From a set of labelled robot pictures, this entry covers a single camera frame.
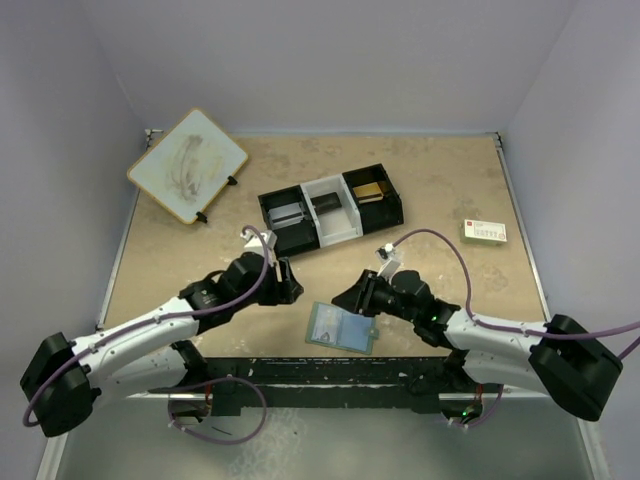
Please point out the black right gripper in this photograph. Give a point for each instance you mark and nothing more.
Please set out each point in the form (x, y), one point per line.
(359, 298)

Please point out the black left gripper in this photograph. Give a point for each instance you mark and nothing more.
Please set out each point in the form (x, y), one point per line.
(285, 289)

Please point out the green leather card holder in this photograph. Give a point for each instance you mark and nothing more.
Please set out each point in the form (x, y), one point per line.
(357, 333)

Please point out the silver VIP card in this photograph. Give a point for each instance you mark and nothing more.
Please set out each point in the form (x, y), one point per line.
(286, 215)
(326, 325)

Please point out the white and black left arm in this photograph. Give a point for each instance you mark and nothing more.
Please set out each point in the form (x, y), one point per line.
(66, 380)

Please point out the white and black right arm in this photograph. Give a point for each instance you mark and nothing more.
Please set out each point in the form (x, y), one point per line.
(555, 358)

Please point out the black card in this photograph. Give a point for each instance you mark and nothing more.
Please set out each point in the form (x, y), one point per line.
(326, 203)

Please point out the gold card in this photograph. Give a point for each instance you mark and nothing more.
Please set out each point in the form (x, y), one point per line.
(370, 192)

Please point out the white card box red logo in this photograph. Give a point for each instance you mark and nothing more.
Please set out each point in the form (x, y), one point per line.
(483, 232)

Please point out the black bin left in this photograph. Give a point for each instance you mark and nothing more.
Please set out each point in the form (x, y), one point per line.
(295, 239)

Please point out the black bin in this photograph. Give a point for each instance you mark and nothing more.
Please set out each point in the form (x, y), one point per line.
(379, 215)
(295, 239)

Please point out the white middle bin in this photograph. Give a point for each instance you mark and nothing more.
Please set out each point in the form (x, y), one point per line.
(339, 225)

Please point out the black bin right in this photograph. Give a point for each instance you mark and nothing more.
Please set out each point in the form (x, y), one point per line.
(379, 215)

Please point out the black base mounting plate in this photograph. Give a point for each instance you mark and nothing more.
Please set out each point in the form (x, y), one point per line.
(418, 384)

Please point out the yellow rimmed whiteboard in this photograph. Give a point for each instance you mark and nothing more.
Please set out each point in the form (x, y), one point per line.
(188, 166)

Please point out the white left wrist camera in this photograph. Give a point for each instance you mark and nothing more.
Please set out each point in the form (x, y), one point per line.
(257, 242)

